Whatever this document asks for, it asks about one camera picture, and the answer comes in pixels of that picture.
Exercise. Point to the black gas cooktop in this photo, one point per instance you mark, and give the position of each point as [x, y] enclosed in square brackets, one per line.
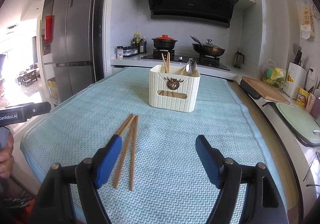
[213, 62]

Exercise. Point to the pink ribbed cup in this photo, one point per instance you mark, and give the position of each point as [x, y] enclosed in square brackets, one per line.
[310, 102]

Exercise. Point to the person's left hand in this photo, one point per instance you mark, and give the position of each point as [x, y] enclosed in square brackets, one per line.
[7, 160]

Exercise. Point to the dark glass french press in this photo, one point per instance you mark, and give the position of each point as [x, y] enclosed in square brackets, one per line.
[238, 59]

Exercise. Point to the green cutting board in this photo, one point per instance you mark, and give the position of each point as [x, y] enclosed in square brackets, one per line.
[301, 123]

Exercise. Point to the white labelled spice jar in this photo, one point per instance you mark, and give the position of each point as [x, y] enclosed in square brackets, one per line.
[120, 52]

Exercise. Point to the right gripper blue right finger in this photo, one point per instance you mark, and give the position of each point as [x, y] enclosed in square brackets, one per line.
[212, 161]

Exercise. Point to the cardboard box on floor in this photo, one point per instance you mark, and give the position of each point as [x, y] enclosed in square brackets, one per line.
[53, 91]

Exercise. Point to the steel spoon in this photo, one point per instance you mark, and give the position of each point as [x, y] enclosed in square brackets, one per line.
[194, 64]
[189, 68]

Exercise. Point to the purple soap dispenser bottle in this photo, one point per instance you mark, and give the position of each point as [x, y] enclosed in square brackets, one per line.
[316, 106]

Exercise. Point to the yellow printed mug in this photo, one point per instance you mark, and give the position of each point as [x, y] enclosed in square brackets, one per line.
[302, 97]

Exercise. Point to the wooden cutting board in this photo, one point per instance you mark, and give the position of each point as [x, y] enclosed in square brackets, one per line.
[264, 89]

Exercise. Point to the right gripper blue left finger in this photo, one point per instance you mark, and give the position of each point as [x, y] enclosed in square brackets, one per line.
[105, 159]

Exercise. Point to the red hanging item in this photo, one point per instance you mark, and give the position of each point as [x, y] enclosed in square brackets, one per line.
[48, 29]

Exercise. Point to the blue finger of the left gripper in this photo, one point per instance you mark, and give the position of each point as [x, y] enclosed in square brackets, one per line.
[36, 109]

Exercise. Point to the spice jar rack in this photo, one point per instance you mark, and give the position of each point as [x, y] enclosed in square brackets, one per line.
[130, 51]

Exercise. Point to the cream ribbed utensil holder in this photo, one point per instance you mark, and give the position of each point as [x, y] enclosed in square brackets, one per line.
[185, 88]

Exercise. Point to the light blue woven table mat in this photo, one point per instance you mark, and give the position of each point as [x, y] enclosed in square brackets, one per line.
[170, 185]

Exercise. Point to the black clay pot red lid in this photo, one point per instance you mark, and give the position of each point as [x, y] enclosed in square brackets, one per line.
[164, 43]

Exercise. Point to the grey double door refrigerator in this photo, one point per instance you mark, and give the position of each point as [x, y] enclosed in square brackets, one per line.
[75, 63]

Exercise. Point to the black griddle pan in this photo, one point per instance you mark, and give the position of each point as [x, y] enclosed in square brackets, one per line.
[254, 95]

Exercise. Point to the white knife block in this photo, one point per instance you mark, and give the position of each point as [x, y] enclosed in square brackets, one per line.
[295, 79]

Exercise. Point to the dark wok with glass lid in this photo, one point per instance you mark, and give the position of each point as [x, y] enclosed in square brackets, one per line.
[207, 49]

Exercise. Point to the black range hood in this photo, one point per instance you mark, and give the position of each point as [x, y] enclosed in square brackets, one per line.
[216, 12]

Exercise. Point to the plastic bag with produce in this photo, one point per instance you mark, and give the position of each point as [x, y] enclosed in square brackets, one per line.
[273, 74]

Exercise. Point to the sauce bottles group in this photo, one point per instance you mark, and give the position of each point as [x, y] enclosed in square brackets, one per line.
[139, 43]

